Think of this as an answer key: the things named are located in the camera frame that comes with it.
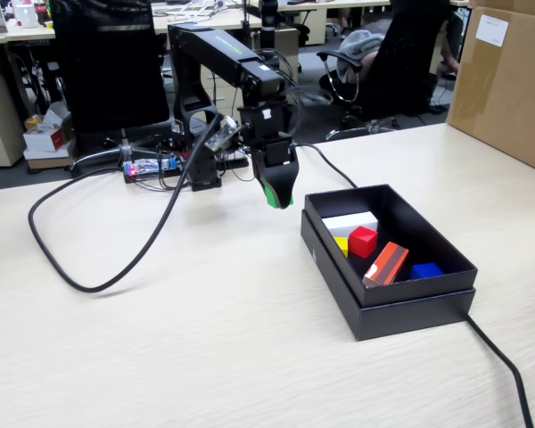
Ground thick black camera cable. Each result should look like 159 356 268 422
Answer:
28 118 222 294

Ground white rectangular block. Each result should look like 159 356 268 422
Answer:
321 211 380 242

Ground white paper label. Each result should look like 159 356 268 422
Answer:
475 13 509 48

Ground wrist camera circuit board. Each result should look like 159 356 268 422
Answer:
203 114 243 152

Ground black cardboard box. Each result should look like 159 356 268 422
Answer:
303 183 479 309

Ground large brown cardboard box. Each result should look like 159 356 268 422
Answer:
445 0 535 177

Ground white and red carton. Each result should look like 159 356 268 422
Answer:
23 124 75 155

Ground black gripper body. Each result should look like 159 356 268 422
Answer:
238 102 296 169

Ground beige office desk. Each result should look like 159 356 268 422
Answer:
249 0 393 14
0 4 262 45

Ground red cube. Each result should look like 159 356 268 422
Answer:
348 226 380 259

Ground black office chair chrome arms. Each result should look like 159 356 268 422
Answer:
316 0 456 142

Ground grey cloth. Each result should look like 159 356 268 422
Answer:
338 29 387 86

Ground green cube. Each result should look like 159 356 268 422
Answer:
264 184 283 210

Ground blue cube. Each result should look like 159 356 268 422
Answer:
409 262 445 282

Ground black vertical pole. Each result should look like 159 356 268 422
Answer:
258 0 280 53

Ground robot controller board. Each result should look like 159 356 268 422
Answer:
123 156 179 184

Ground orange red block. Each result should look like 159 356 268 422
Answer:
362 241 410 289

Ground beige side cabinet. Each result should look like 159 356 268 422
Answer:
0 66 27 169

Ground black mesh office chair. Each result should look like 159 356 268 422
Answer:
48 0 175 175

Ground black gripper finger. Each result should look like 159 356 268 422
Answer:
262 160 300 210
249 149 269 193

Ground white laptop stand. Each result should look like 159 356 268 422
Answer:
164 2 222 24

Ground black power cable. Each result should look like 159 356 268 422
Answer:
293 142 535 428

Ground black open box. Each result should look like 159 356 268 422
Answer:
300 209 477 342

